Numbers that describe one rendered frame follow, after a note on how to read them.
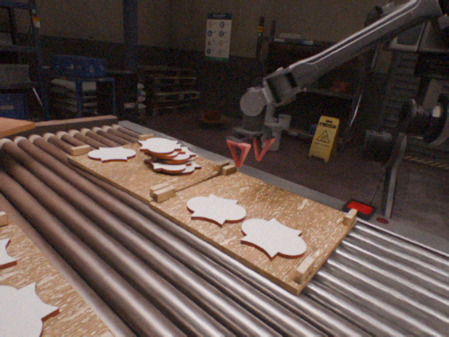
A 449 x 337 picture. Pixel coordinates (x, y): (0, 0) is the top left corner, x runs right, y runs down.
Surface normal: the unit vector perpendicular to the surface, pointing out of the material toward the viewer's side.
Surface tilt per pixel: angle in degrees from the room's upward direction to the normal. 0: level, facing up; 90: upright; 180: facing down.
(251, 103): 89
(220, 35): 90
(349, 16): 90
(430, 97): 90
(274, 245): 0
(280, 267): 0
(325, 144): 77
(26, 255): 0
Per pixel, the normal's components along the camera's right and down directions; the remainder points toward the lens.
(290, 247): 0.11, -0.93
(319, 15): -0.54, 0.25
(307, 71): -0.25, 0.35
